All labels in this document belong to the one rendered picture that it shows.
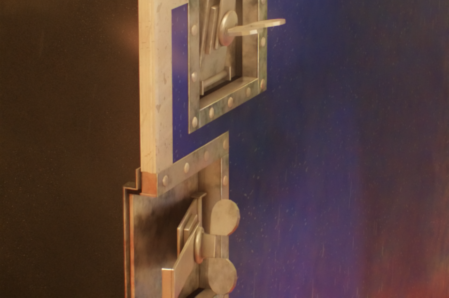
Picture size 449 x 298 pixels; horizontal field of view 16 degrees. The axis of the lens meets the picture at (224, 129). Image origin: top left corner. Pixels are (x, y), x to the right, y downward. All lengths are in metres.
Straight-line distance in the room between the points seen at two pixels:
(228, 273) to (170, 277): 0.07
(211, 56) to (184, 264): 0.15
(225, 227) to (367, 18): 0.35
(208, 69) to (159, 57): 0.10
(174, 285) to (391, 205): 0.50
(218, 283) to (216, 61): 0.15
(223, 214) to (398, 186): 0.44
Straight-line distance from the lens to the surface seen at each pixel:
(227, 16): 1.08
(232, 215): 1.05
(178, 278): 1.01
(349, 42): 1.31
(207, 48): 1.08
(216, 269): 1.06
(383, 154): 1.43
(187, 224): 1.06
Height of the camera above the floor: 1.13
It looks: 16 degrees down
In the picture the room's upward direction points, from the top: straight up
